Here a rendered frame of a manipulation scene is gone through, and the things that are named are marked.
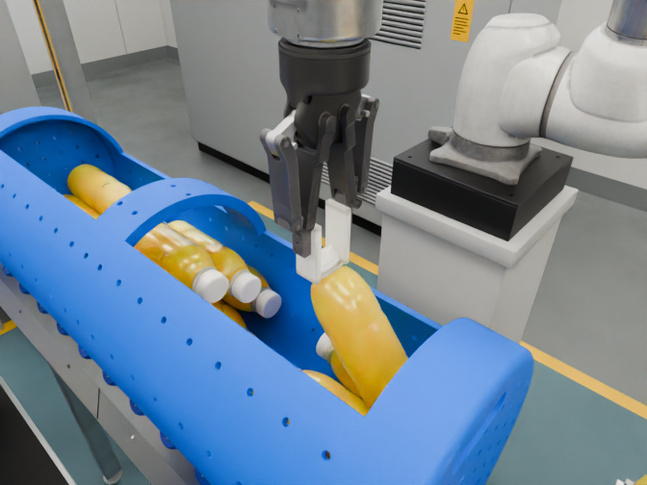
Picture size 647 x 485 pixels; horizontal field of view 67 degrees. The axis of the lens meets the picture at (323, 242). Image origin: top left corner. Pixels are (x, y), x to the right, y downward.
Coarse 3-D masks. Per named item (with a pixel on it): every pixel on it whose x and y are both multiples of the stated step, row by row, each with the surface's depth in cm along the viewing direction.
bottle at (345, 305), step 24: (336, 264) 52; (312, 288) 52; (336, 288) 50; (360, 288) 51; (336, 312) 50; (360, 312) 50; (336, 336) 51; (360, 336) 50; (384, 336) 51; (360, 360) 51; (384, 360) 50; (360, 384) 52; (384, 384) 51
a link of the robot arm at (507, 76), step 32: (480, 32) 89; (512, 32) 84; (544, 32) 83; (480, 64) 88; (512, 64) 84; (544, 64) 83; (480, 96) 90; (512, 96) 86; (544, 96) 84; (480, 128) 92; (512, 128) 90
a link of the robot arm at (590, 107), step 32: (640, 0) 68; (608, 32) 75; (640, 32) 71; (576, 64) 80; (608, 64) 74; (640, 64) 72; (576, 96) 80; (608, 96) 76; (640, 96) 74; (544, 128) 87; (576, 128) 83; (608, 128) 79; (640, 128) 77
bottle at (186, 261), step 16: (160, 224) 66; (144, 240) 64; (160, 240) 63; (176, 240) 63; (160, 256) 62; (176, 256) 61; (192, 256) 61; (208, 256) 63; (176, 272) 60; (192, 272) 60; (192, 288) 60
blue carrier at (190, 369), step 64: (0, 128) 78; (64, 128) 90; (0, 192) 70; (64, 192) 95; (192, 192) 61; (0, 256) 72; (64, 256) 59; (128, 256) 54; (256, 256) 77; (64, 320) 61; (128, 320) 51; (192, 320) 46; (256, 320) 77; (128, 384) 52; (192, 384) 45; (256, 384) 41; (320, 384) 39; (448, 384) 37; (512, 384) 41; (192, 448) 46; (256, 448) 40; (320, 448) 37; (384, 448) 35; (448, 448) 34
